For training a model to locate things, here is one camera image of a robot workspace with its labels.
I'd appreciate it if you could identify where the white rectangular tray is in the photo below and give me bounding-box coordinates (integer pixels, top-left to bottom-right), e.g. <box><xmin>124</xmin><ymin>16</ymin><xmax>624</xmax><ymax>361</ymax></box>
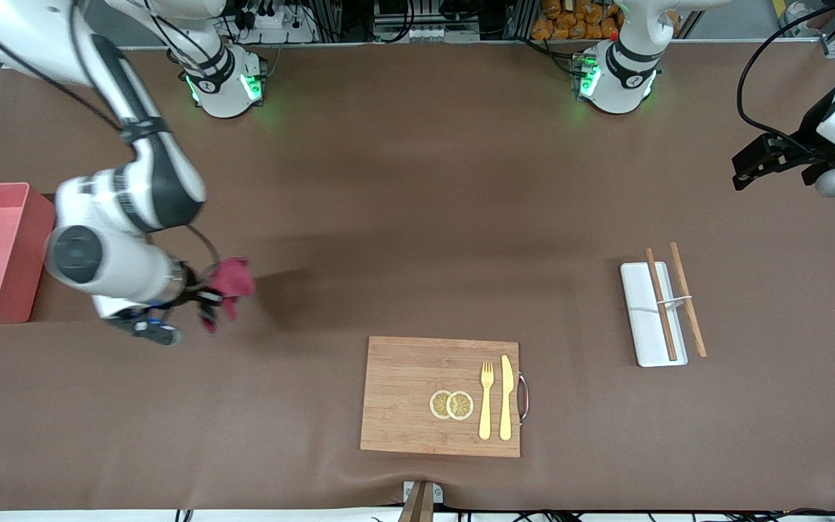
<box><xmin>620</xmin><ymin>261</ymin><xmax>689</xmax><ymax>368</ymax></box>

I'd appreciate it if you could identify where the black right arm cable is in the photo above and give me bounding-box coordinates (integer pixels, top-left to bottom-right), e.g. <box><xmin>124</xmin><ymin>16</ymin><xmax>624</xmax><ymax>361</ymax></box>
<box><xmin>0</xmin><ymin>0</ymin><xmax>221</xmax><ymax>273</ymax></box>

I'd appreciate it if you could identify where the white sneaker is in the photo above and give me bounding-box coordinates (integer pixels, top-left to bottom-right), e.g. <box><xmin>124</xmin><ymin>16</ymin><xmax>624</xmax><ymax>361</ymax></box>
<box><xmin>780</xmin><ymin>0</ymin><xmax>813</xmax><ymax>30</ymax></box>

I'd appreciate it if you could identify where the white power strip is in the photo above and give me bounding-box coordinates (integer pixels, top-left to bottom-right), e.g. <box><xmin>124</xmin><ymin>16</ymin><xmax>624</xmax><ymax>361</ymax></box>
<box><xmin>233</xmin><ymin>7</ymin><xmax>317</xmax><ymax>44</ymax></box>

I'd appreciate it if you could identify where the brown wooden chopstick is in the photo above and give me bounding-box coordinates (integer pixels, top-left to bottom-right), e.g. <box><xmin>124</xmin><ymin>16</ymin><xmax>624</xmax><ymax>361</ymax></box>
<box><xmin>669</xmin><ymin>241</ymin><xmax>708</xmax><ymax>358</ymax></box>
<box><xmin>644</xmin><ymin>248</ymin><xmax>678</xmax><ymax>362</ymax></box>

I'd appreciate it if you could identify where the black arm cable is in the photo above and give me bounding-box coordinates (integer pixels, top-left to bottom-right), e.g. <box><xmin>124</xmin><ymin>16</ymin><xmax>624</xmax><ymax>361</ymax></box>
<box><xmin>0</xmin><ymin>0</ymin><xmax>221</xmax><ymax>273</ymax></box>
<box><xmin>736</xmin><ymin>4</ymin><xmax>835</xmax><ymax>154</ymax></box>

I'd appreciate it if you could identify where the yellow knife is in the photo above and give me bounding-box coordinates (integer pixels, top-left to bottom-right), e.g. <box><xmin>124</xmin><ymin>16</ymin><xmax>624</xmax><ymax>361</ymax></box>
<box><xmin>499</xmin><ymin>355</ymin><xmax>515</xmax><ymax>442</ymax></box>

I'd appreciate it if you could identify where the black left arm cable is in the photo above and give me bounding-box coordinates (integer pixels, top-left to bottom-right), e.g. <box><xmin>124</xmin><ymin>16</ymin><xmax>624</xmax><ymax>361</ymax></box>
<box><xmin>736</xmin><ymin>4</ymin><xmax>835</xmax><ymax>154</ymax></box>

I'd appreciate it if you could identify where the wooden cutting board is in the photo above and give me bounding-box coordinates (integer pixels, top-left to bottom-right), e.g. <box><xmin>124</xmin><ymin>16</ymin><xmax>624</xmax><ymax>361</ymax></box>
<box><xmin>360</xmin><ymin>336</ymin><xmax>531</xmax><ymax>459</ymax></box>

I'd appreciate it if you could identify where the yellow fork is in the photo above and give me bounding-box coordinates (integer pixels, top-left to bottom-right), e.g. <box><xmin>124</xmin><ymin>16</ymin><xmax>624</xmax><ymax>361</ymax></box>
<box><xmin>478</xmin><ymin>361</ymin><xmax>495</xmax><ymax>441</ymax></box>

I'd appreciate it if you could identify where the red and grey cloth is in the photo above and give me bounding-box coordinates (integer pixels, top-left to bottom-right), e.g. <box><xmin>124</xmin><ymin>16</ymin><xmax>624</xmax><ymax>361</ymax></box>
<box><xmin>199</xmin><ymin>257</ymin><xmax>255</xmax><ymax>334</ymax></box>

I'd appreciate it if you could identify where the brown camera strut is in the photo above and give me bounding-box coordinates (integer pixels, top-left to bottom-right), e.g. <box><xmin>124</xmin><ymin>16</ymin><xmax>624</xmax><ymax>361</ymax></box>
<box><xmin>397</xmin><ymin>482</ymin><xmax>434</xmax><ymax>522</ymax></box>

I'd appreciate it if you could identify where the metal mount bracket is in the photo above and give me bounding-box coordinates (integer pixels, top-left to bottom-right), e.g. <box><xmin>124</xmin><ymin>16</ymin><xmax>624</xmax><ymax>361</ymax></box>
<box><xmin>402</xmin><ymin>480</ymin><xmax>444</xmax><ymax>505</ymax></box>

